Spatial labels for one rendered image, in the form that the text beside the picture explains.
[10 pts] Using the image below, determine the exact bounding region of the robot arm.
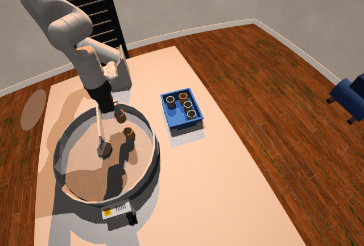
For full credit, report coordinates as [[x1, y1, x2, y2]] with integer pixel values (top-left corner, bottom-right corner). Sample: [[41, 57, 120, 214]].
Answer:
[[20, 0, 119, 76]]

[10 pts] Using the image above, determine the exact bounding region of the bronze metal sleeve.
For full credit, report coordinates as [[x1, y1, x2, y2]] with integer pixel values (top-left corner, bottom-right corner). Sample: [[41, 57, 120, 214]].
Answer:
[[114, 110, 127, 124], [123, 127, 135, 140], [179, 93, 188, 104]]

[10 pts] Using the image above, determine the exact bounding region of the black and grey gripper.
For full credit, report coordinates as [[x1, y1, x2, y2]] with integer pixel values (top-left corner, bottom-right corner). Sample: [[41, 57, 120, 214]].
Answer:
[[79, 61, 123, 116]]

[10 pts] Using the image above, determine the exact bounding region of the blue crate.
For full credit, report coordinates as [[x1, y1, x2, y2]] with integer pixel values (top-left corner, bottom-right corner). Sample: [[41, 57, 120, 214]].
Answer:
[[160, 87, 204, 133]]

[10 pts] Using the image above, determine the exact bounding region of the grey metal sleeve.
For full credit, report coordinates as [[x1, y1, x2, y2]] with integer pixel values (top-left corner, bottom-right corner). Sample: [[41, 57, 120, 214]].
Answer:
[[166, 96, 175, 108], [184, 101, 192, 113], [187, 110, 196, 120]]

